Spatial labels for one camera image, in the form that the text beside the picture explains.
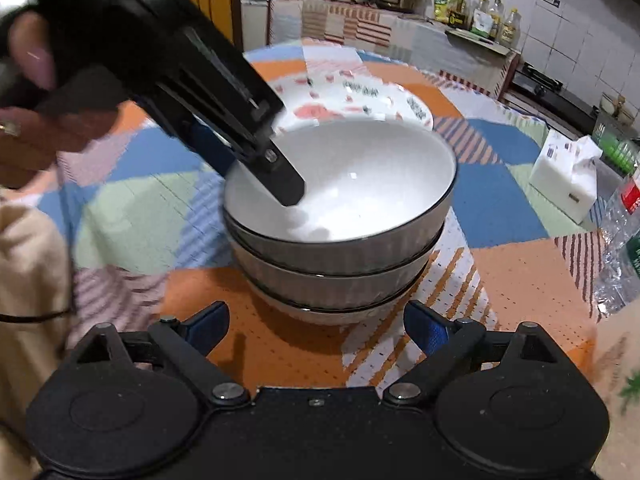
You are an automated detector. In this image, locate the pink rabbit carrot plate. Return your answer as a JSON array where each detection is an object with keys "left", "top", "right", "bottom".
[{"left": 270, "top": 70, "right": 434, "bottom": 134}]

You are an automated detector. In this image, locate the green label condiment bottle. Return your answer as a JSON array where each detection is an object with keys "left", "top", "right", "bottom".
[{"left": 471, "top": 0, "right": 494, "bottom": 38}]

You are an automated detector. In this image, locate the beige sleeve forearm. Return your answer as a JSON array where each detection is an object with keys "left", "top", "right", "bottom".
[{"left": 1, "top": 200, "right": 72, "bottom": 479}]

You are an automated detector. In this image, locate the patchwork counter cloth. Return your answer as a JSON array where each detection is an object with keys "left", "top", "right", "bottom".
[{"left": 269, "top": 0, "right": 521, "bottom": 99}]

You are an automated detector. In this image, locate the person's left hand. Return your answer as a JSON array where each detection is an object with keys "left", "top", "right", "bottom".
[{"left": 1, "top": 10, "right": 118, "bottom": 190}]

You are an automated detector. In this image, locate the cutting board on counter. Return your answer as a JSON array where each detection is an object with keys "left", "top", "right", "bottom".
[{"left": 445, "top": 28, "right": 512, "bottom": 58}]

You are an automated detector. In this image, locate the white ribbed bowl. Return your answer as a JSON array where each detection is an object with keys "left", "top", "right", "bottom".
[
  {"left": 224, "top": 119, "right": 458, "bottom": 275},
  {"left": 243, "top": 266, "right": 426, "bottom": 326},
  {"left": 226, "top": 226, "right": 446, "bottom": 311}
]

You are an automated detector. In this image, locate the green label water bottle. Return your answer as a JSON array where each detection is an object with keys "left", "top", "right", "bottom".
[{"left": 593, "top": 217, "right": 639, "bottom": 316}]

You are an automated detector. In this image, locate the red label water bottle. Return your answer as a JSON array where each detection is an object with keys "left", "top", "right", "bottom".
[{"left": 600, "top": 168, "right": 640, "bottom": 245}]

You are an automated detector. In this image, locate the green basket container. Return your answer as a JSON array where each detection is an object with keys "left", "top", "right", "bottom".
[{"left": 591, "top": 110, "right": 639, "bottom": 176}]

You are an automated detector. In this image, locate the white tissue pack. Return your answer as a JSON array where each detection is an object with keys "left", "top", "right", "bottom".
[{"left": 529, "top": 129, "right": 602, "bottom": 224}]

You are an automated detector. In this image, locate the large plastic jug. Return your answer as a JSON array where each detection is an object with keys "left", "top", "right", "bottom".
[{"left": 591, "top": 301, "right": 639, "bottom": 479}]

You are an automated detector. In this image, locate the colourful patchwork tablecloth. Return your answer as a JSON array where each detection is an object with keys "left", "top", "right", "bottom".
[{"left": 34, "top": 37, "right": 609, "bottom": 396}]

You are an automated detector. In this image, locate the clear condiment bottle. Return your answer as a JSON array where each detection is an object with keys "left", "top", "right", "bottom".
[{"left": 498, "top": 8, "right": 521, "bottom": 49}]

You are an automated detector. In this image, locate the orange wooden chair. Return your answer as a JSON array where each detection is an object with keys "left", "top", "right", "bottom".
[{"left": 190, "top": 0, "right": 244, "bottom": 52}]

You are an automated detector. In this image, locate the black gas stove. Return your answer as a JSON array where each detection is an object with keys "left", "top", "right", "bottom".
[{"left": 503, "top": 62, "right": 598, "bottom": 136}]

